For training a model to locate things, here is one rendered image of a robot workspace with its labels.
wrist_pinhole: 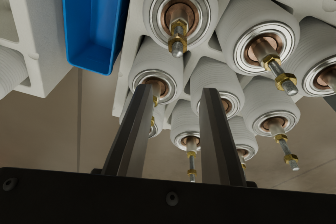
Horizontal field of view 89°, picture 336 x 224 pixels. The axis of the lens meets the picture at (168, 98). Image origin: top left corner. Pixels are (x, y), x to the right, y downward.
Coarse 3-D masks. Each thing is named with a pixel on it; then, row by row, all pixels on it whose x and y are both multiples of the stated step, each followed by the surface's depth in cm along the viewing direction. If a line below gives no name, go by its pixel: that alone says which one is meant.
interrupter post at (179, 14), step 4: (176, 12) 20; (180, 12) 20; (184, 12) 20; (172, 16) 20; (176, 16) 19; (180, 16) 18; (184, 16) 19; (172, 20) 19; (184, 20) 18; (188, 20) 20; (188, 24) 19; (188, 28) 19
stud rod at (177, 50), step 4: (176, 28) 18; (180, 28) 18; (176, 32) 17; (180, 32) 17; (176, 44) 15; (180, 44) 15; (172, 48) 15; (176, 48) 14; (180, 48) 14; (172, 52) 15; (176, 52) 15; (180, 52) 14; (176, 56) 15; (180, 56) 15
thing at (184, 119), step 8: (176, 104) 43; (184, 104) 41; (176, 112) 41; (184, 112) 39; (192, 112) 39; (176, 120) 39; (184, 120) 37; (192, 120) 37; (176, 128) 37; (184, 128) 36; (192, 128) 36
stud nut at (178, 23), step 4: (176, 20) 18; (180, 20) 18; (172, 24) 18; (176, 24) 18; (180, 24) 18; (184, 24) 18; (172, 28) 18; (184, 28) 18; (172, 32) 19; (184, 32) 18
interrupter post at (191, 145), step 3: (192, 138) 38; (186, 141) 38; (189, 141) 37; (192, 141) 37; (195, 141) 38; (186, 144) 38; (189, 144) 37; (192, 144) 37; (195, 144) 37; (186, 147) 37; (189, 147) 36; (192, 147) 36; (195, 147) 36; (186, 150) 37; (189, 150) 36; (192, 150) 36; (195, 150) 36
